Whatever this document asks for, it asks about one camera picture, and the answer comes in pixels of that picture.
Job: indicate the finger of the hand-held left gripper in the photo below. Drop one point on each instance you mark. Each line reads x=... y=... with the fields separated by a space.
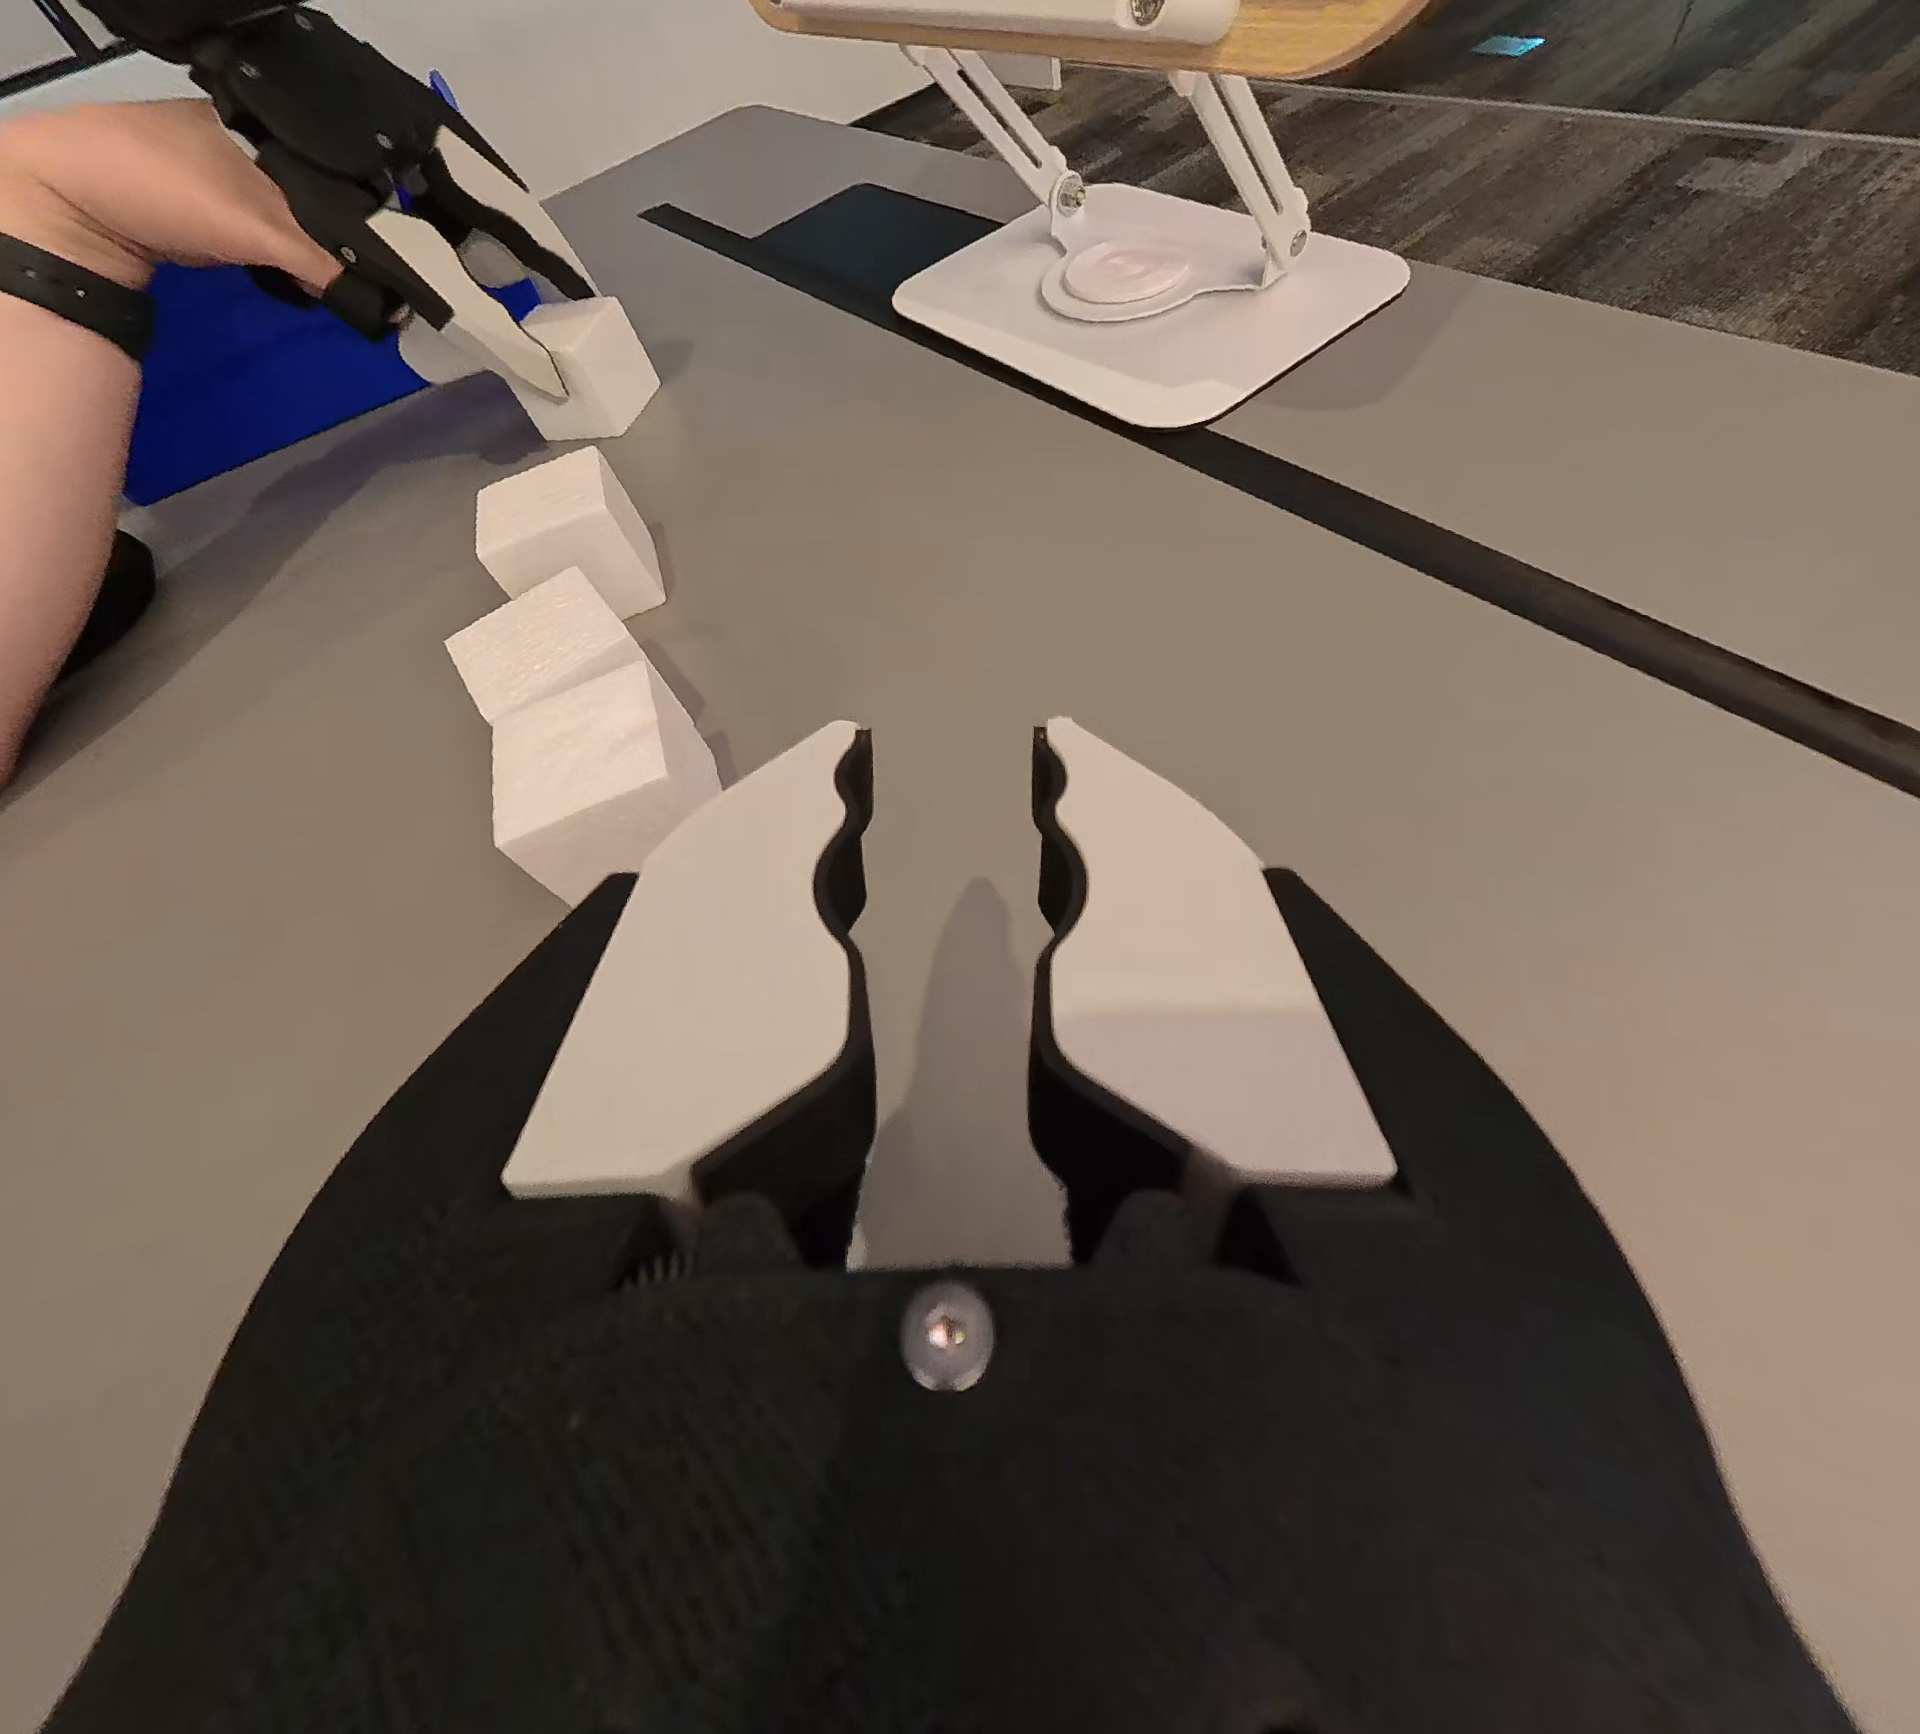
x=517 y=219
x=466 y=310

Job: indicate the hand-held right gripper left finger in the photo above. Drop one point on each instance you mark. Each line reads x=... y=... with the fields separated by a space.
x=690 y=1016

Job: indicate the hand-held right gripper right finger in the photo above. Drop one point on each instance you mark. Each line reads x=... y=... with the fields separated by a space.
x=1201 y=1016

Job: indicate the white hard foam cube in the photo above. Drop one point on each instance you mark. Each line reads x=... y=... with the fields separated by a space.
x=599 y=370
x=539 y=638
x=599 y=775
x=571 y=527

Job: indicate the person's left forearm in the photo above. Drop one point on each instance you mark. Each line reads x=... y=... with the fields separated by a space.
x=52 y=490

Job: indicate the person's left hand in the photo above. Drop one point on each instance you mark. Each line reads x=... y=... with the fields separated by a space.
x=164 y=191

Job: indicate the blue plastic bin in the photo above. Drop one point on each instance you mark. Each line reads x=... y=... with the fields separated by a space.
x=255 y=370

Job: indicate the black wristband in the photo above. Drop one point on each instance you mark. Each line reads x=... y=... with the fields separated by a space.
x=75 y=296

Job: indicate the white and wooden document stand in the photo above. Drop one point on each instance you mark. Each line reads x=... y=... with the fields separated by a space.
x=1155 y=310

